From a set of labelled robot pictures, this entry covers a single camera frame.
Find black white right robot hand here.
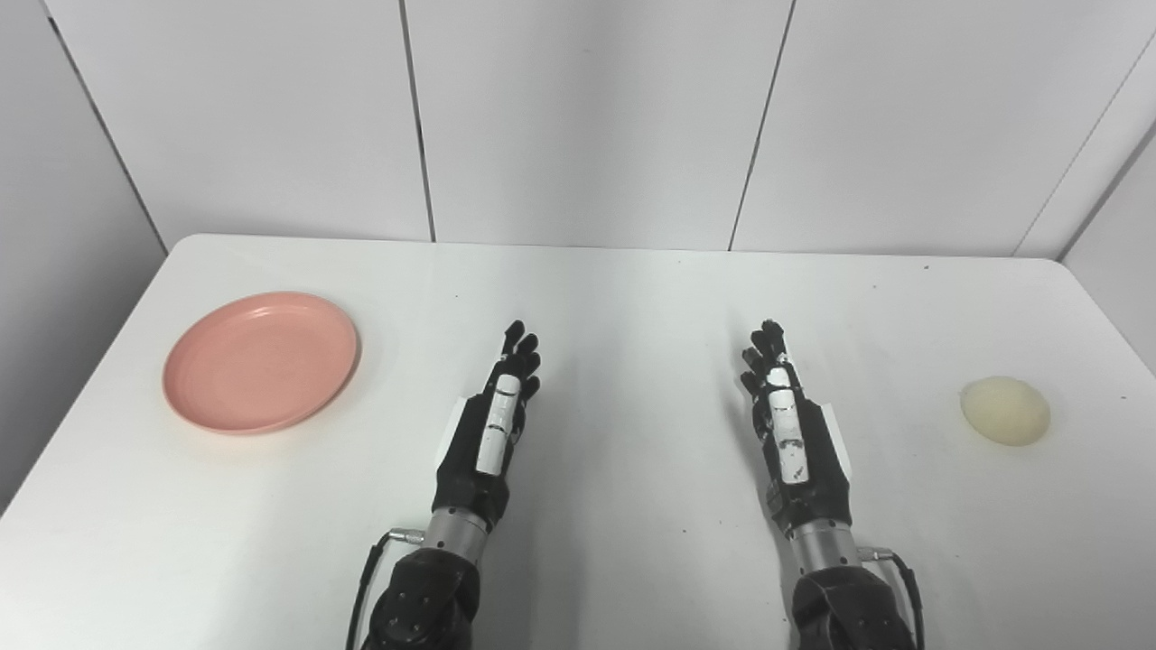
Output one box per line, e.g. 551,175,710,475
741,319,854,535

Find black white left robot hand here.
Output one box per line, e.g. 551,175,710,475
432,320,543,534

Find white steamed bun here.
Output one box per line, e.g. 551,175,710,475
959,376,1051,447

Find pink round plate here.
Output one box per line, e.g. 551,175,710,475
163,291,361,436

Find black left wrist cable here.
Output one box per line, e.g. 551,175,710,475
345,528,425,650

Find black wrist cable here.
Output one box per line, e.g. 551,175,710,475
858,545,926,650
345,528,425,650

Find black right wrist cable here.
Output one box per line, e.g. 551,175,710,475
858,545,926,650

